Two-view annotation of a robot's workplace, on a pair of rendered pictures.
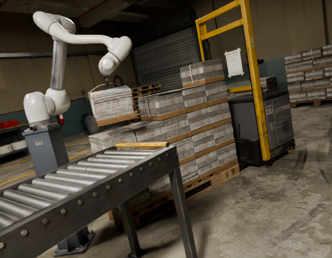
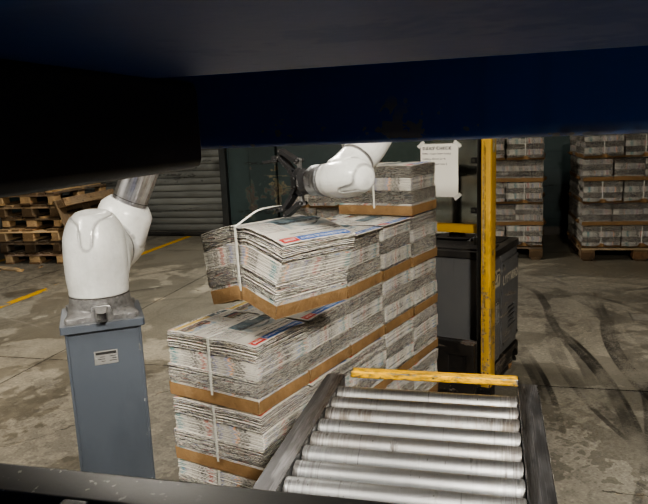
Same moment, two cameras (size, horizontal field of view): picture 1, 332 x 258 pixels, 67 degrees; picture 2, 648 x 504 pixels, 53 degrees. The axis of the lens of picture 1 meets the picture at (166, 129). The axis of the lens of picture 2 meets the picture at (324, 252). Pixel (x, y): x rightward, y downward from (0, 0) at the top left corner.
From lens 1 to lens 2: 1.17 m
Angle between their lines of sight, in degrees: 25
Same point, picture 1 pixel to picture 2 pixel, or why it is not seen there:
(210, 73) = (420, 194)
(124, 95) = (341, 247)
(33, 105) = (107, 250)
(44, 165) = (109, 420)
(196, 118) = (393, 294)
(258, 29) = not seen: hidden behind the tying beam
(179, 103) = (374, 258)
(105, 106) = (300, 269)
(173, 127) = (361, 315)
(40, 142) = (110, 356)
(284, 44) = not seen: hidden behind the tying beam
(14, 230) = not seen: outside the picture
